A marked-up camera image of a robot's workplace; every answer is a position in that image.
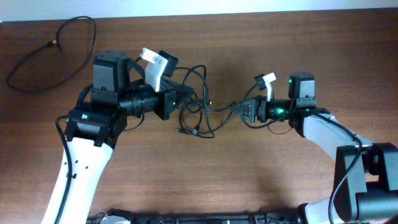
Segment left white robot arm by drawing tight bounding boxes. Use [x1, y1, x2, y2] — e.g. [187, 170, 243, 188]
[42, 48, 193, 223]

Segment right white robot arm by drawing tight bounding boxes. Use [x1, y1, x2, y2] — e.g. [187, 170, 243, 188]
[231, 72, 397, 223]

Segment black cable bundle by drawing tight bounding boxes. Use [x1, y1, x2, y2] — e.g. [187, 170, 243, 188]
[174, 64, 237, 139]

